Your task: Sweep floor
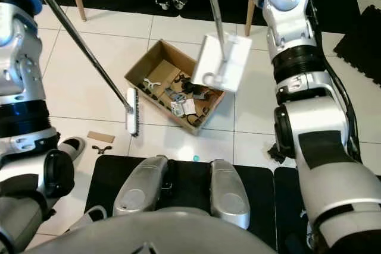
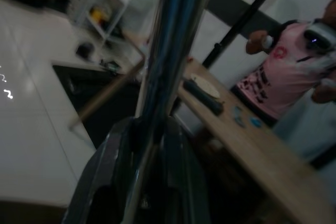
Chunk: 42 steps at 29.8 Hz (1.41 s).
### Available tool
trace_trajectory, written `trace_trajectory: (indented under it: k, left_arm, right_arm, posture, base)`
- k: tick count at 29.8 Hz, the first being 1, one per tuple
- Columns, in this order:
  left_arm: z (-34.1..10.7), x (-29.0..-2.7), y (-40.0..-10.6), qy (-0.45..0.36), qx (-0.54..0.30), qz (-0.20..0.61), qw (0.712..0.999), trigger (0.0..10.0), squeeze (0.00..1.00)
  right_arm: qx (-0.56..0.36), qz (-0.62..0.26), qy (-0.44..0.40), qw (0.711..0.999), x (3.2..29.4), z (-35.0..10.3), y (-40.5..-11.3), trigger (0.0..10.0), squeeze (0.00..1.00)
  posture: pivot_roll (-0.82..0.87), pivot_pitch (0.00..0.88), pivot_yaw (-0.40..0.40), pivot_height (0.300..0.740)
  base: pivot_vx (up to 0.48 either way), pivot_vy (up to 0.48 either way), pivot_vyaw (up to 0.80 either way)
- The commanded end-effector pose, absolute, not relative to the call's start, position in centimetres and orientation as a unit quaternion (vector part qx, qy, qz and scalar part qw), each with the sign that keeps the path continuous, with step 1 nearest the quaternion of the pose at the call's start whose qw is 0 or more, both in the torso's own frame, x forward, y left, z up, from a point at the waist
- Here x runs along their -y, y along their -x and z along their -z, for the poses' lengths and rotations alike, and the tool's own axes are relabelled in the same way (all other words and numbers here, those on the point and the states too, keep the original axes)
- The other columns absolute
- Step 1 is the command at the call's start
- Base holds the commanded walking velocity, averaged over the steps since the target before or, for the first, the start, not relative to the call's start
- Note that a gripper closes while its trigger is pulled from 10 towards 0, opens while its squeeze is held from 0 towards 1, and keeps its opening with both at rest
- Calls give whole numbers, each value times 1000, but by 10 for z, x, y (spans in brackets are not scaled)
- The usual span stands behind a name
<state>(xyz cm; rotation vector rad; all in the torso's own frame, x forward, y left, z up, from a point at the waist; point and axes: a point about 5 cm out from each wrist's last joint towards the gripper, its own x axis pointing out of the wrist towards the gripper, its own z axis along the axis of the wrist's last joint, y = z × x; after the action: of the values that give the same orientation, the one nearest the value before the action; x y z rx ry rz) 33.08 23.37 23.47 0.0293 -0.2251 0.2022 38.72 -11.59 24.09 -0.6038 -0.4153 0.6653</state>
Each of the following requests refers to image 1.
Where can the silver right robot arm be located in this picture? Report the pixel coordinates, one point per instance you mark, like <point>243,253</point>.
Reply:
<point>289,22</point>

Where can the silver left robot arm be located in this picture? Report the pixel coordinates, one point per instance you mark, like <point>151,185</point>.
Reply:
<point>24,57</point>

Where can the brown cardboard box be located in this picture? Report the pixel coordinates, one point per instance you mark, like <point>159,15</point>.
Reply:
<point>161,71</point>

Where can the grey plastic part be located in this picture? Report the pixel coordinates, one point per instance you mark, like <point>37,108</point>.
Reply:
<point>152,83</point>

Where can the brown cardboard piece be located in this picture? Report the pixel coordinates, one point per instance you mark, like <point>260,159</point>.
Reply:
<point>101,137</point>

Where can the grey slipper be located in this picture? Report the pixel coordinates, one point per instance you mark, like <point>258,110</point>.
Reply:
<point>74,147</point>
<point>95,212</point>

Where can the small black clip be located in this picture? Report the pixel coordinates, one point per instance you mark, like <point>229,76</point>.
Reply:
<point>104,149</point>

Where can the black tangled bundle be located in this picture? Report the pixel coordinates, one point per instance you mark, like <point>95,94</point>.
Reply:
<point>193,88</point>
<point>277,154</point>

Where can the white packet with black print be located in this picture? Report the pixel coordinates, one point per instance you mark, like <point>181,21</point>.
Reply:
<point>182,107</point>

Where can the silver left robot leg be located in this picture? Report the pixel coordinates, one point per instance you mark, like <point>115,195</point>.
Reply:
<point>140,188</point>

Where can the silver robot leg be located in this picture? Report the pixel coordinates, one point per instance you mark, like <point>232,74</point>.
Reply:
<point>140,188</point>
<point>229,194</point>

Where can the teal bottle cap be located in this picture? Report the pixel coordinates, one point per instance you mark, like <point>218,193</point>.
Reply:
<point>195,158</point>

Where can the grey robot torso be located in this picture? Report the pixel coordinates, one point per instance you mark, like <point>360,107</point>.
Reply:
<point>155,236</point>

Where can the silver right robot leg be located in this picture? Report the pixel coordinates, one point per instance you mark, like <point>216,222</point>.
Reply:
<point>229,194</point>

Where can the black foam puzzle mat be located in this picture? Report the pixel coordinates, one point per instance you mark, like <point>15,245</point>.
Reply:
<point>360,52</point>

